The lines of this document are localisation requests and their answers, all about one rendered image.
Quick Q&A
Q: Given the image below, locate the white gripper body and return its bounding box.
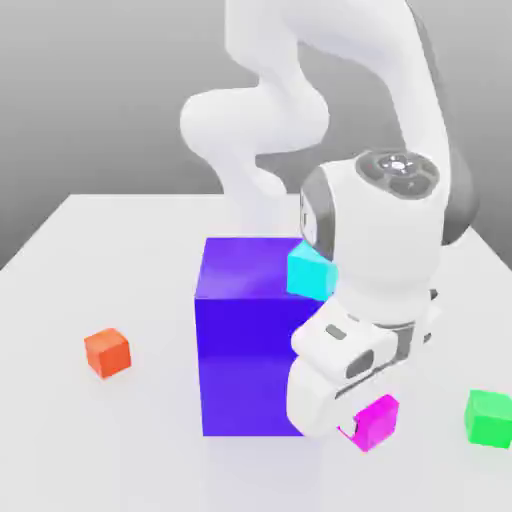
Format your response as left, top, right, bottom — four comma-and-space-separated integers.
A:
286, 354, 376, 440

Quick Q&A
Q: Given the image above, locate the small magenta cube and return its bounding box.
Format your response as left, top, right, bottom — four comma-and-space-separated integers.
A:
336, 393, 401, 454

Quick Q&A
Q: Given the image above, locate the small cyan cube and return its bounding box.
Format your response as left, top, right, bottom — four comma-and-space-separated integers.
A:
286, 239, 340, 302

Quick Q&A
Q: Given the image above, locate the small green cube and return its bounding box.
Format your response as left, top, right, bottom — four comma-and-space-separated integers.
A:
463, 388, 512, 450

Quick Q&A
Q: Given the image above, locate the small orange cube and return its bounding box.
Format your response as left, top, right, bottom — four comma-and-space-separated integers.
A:
83, 327, 133, 380

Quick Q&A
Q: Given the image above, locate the large blue box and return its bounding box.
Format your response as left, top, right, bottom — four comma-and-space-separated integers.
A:
194, 236, 326, 438

